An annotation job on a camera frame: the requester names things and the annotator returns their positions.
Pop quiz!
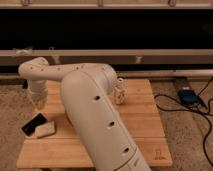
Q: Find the white ceramic figurine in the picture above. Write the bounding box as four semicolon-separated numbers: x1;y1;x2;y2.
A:
114;78;125;105

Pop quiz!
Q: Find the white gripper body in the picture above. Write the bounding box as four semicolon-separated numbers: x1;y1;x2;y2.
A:
28;80;48;109

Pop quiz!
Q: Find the black rectangular block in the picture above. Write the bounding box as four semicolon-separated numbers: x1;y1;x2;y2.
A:
21;113;47;136

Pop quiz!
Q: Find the black cable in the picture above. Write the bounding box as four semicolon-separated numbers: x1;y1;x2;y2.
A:
153;77;213;167

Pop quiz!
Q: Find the white sponge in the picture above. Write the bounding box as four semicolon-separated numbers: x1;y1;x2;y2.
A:
35;121;56;138

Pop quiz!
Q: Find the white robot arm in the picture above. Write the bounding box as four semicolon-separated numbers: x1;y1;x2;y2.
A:
18;57;151;171

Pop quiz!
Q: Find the wooden board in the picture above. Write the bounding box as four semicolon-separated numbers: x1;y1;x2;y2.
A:
17;79;172;169

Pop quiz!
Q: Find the blue power adapter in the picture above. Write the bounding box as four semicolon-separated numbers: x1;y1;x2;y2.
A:
178;89;199;106

